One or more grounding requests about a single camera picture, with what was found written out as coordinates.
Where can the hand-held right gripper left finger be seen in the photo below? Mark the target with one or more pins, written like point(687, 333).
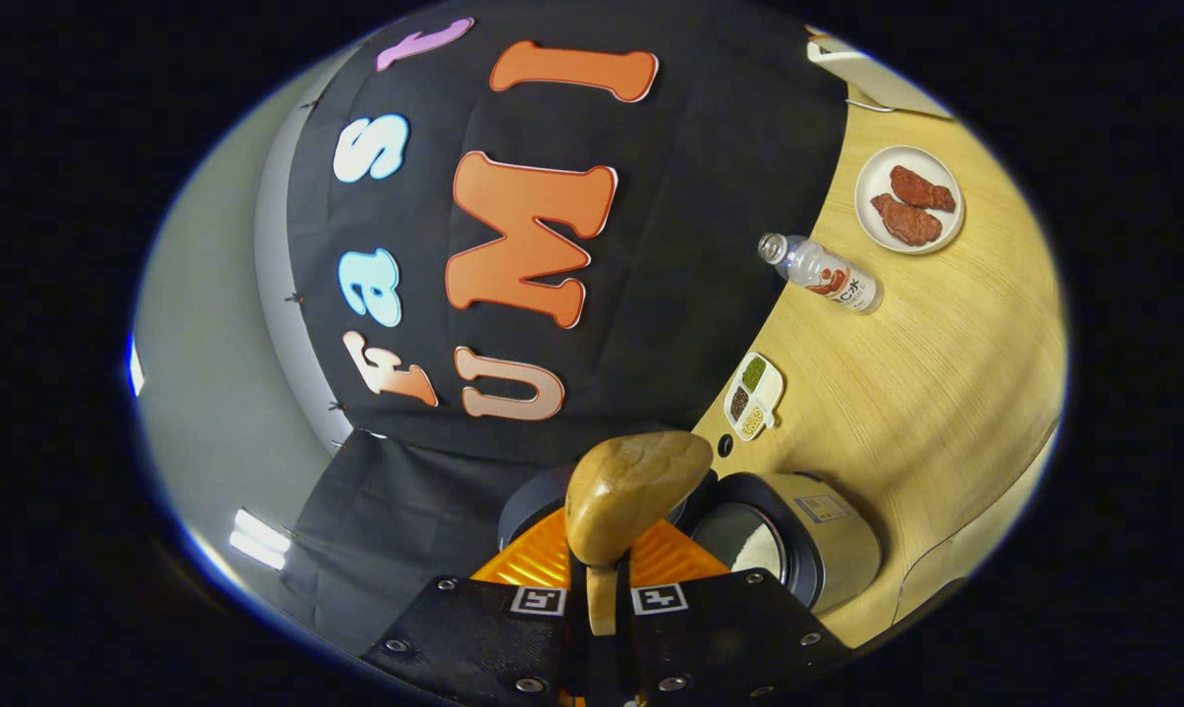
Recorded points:
point(474, 638)

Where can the divided white grain dish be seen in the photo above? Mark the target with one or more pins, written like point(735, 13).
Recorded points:
point(754, 393)

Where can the wooden spoon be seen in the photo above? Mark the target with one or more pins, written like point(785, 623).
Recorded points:
point(631, 486)

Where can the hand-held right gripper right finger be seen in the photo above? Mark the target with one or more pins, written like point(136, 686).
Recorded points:
point(729, 638)

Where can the dark grey rice cooker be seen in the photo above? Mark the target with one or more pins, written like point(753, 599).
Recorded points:
point(837, 540)

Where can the red meat piece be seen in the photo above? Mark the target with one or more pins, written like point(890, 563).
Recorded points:
point(906, 221)
point(921, 189)

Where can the ceiling light strip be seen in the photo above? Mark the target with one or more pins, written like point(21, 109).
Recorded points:
point(258, 540)

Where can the white toaster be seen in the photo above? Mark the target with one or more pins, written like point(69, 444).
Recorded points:
point(877, 79)

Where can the clear drink bottle red label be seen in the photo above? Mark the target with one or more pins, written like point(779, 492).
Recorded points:
point(828, 277)

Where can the white round plate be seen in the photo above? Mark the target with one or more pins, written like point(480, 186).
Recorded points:
point(872, 182)

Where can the ceiling light panel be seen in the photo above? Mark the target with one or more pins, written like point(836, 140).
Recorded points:
point(136, 365)

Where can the white rice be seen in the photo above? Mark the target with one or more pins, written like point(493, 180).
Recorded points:
point(754, 555)

